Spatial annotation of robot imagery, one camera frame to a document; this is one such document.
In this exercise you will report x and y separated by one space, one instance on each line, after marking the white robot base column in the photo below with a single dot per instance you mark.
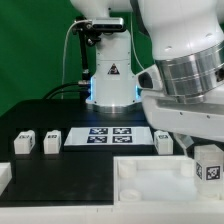
113 86

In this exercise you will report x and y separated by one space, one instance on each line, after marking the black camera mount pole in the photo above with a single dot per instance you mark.
85 68

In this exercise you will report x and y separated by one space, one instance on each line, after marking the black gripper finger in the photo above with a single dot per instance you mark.
184 141

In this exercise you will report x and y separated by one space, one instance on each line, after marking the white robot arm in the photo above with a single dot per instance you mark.
188 50

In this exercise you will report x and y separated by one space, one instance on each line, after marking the black camera on mount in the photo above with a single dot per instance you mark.
101 25

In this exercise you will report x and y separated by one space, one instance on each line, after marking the white tag plate with markers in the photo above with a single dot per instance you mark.
109 136

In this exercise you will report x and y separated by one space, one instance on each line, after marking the white square table top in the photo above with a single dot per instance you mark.
163 179

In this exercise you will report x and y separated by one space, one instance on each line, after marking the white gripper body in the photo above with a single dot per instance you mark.
203 120

